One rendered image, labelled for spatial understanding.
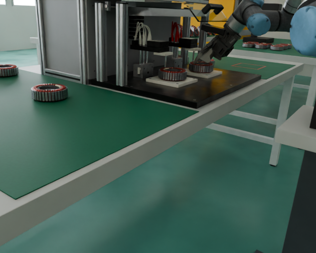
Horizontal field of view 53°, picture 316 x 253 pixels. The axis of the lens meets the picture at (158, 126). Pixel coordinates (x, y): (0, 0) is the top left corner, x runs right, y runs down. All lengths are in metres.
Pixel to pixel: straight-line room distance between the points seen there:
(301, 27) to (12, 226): 0.76
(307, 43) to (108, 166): 0.55
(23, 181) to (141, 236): 1.09
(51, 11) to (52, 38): 0.10
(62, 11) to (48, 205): 0.91
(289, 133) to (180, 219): 0.99
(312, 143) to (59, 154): 0.62
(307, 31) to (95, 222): 1.31
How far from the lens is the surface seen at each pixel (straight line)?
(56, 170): 0.61
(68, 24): 1.32
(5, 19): 8.19
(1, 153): 0.71
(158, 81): 1.21
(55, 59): 1.41
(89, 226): 1.70
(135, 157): 0.71
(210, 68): 1.43
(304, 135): 0.90
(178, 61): 1.52
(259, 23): 1.24
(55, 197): 0.57
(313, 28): 0.85
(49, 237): 1.67
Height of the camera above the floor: 1.04
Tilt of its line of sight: 20 degrees down
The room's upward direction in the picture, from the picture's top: 3 degrees clockwise
